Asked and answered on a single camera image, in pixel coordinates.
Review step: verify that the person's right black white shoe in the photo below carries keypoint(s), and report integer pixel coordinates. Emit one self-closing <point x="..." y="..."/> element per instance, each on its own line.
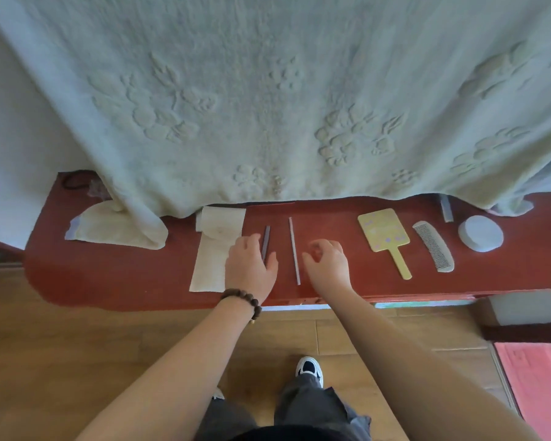
<point x="309" y="368"/>

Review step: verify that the person's black white shoe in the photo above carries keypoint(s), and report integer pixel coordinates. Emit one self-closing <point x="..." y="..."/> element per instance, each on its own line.
<point x="309" y="368"/>
<point x="218" y="395"/>

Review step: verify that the dark wooden door frame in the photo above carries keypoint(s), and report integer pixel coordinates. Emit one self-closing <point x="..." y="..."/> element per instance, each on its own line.
<point x="528" y="332"/>

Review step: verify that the crinkled clear plastic bag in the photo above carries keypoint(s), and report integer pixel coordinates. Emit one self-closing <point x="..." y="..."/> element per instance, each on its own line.
<point x="96" y="190"/>

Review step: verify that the person's left forearm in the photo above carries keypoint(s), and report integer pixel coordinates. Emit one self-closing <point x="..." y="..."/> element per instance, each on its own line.
<point x="174" y="381"/>

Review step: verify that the person's right forearm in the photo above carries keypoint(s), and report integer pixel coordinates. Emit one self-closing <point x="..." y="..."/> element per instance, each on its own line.
<point x="408" y="376"/>

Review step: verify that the white round compact case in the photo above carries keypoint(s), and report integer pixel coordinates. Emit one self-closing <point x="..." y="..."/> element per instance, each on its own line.
<point x="481" y="233"/>

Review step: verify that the blue patterned towel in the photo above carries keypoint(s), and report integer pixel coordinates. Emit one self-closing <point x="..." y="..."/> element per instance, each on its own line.
<point x="546" y="183"/>

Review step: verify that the silver stand foot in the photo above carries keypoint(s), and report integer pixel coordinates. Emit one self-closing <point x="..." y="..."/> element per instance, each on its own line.
<point x="446" y="210"/>
<point x="198" y="222"/>

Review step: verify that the red embossed carpet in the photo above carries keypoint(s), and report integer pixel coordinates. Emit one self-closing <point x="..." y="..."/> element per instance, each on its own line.
<point x="542" y="390"/>

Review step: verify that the red wooden table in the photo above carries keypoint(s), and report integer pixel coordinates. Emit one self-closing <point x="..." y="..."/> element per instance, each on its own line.
<point x="119" y="270"/>

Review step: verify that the dark grey trousers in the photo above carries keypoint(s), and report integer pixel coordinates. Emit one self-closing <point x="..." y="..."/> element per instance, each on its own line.
<point x="303" y="408"/>

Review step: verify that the person's left black white shoe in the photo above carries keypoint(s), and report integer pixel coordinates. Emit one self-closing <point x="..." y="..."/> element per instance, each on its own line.
<point x="218" y="395"/>

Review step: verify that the white green floral box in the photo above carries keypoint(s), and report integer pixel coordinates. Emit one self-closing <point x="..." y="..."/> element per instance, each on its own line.
<point x="422" y="304"/>
<point x="294" y="307"/>

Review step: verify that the cream plastic comb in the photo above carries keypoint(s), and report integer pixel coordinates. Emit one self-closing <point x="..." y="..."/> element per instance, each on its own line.
<point x="436" y="248"/>

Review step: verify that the dark brown makeup pencil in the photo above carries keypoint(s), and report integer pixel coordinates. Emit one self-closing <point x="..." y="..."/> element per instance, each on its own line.
<point x="266" y="241"/>

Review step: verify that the person's right hand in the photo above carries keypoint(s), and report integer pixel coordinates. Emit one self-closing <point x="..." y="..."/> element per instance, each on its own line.
<point x="330" y="270"/>

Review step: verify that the pale green embossed towel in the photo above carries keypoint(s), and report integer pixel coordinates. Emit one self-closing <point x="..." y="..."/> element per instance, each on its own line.
<point x="257" y="110"/>

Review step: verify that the person's left hand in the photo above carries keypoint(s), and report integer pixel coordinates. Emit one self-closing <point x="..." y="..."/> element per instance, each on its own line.
<point x="250" y="275"/>

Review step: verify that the red wooden door frame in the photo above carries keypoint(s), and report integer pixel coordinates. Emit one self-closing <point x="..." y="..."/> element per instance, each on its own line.
<point x="0" y="245"/>

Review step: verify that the yellow hand mirror makeup tool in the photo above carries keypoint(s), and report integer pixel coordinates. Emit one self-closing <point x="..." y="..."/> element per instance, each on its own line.
<point x="383" y="229"/>

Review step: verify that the thin silver makeup pen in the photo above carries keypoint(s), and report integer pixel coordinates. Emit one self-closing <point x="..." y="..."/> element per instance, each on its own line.
<point x="295" y="252"/>

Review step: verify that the cream snap pouch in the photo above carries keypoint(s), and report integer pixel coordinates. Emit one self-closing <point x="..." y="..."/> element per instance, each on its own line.
<point x="211" y="261"/>

